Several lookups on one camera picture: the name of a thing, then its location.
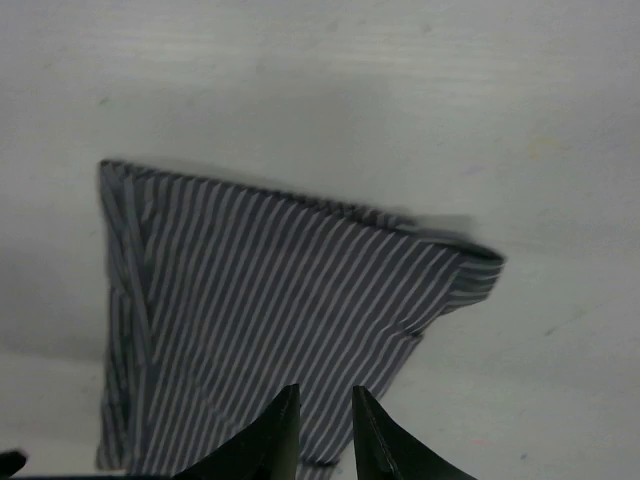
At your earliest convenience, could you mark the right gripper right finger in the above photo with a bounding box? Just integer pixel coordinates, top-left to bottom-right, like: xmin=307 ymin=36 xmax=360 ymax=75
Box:
xmin=352 ymin=386 xmax=475 ymax=480

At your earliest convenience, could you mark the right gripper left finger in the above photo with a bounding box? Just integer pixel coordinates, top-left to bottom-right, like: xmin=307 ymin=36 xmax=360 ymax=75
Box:
xmin=174 ymin=384 xmax=300 ymax=480

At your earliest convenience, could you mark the grey striped underwear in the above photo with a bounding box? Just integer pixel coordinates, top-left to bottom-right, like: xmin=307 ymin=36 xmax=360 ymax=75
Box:
xmin=96 ymin=160 xmax=506 ymax=479

